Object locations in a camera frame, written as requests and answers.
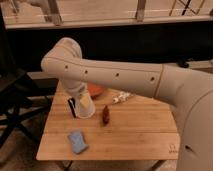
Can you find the dark red chili pepper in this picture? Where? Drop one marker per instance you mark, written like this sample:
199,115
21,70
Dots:
106,115

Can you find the orange bowl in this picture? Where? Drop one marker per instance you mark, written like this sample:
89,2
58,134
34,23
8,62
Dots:
95,90

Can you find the blue sponge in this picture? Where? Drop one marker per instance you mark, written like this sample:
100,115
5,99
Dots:
77,140

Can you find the black chair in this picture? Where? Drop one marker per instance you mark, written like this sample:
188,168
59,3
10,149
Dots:
15,88

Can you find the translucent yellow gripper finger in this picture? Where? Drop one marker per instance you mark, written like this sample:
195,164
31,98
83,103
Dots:
85,101

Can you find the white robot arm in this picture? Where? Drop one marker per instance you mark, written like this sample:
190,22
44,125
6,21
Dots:
189,92

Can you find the wooden folding table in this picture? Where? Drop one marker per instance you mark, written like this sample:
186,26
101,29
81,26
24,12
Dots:
139,129

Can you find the black and white striped eraser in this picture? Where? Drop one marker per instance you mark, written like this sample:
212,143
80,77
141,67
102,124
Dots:
71,102

